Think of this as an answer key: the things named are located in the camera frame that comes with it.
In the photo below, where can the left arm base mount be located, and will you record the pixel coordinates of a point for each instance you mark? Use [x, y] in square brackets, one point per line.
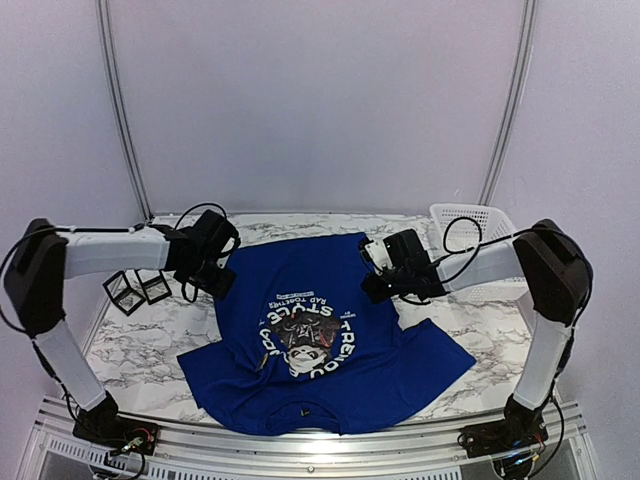
[121, 434]

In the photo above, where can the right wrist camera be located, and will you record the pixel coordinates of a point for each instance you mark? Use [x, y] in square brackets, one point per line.
[375, 255]

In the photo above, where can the aluminium corner post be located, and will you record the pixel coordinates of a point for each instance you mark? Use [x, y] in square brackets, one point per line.
[515, 92]
[117, 99]

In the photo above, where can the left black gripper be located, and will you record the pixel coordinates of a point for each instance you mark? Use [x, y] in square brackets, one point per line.
[221, 288]

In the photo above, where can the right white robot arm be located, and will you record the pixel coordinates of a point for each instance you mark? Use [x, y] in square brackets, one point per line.
[559, 279]

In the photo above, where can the right aluminium corner post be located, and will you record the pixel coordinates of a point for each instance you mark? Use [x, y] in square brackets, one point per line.
[515, 92]

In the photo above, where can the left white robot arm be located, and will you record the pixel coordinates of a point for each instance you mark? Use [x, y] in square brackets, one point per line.
[51, 261]

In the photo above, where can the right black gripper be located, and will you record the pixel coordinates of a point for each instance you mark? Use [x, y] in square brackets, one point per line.
[376, 295]

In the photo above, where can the left aluminium corner post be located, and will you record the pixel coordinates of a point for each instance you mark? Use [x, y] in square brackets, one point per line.
[117, 99]

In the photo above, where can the black brooch display box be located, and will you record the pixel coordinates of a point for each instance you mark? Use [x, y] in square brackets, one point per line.
[154, 285]

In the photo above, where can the white plastic basket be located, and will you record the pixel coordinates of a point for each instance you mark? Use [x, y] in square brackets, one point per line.
[461, 226]

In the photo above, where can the aluminium front rail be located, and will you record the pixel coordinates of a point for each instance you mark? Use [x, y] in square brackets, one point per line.
[418, 449]

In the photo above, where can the blue printed t-shirt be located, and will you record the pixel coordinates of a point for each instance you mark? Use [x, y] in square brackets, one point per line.
[337, 361]

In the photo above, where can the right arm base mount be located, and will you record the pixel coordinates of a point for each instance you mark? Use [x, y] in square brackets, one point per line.
[497, 437]

